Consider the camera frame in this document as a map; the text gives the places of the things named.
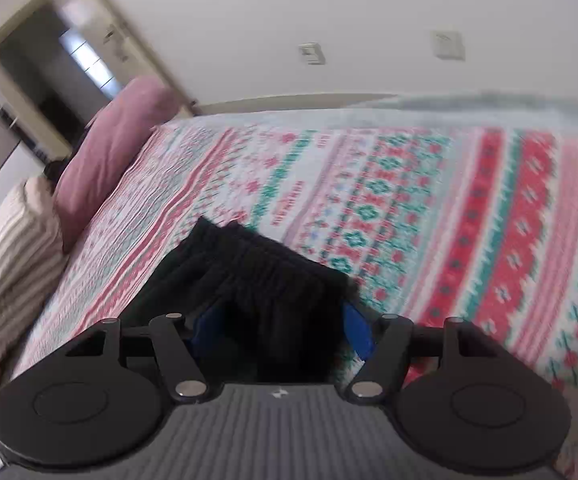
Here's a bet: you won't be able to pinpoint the black pants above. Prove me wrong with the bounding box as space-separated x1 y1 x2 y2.
120 218 351 384

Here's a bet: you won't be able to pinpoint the white wall socket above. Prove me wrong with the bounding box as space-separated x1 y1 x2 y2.
430 30 466 61

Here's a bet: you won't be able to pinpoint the striped beige pillow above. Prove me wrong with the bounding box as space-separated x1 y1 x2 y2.
0 176 65 376

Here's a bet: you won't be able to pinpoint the mauve pink pillow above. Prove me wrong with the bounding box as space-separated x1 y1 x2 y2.
54 76 182 252

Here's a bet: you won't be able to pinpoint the cream door with handle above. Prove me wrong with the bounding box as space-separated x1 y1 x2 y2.
80 0 195 118

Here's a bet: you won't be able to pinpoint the white wall switch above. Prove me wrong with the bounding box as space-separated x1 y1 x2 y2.
298 42 326 65

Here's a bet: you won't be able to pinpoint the patterned red green bedsheet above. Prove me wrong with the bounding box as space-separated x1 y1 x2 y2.
0 93 578 479

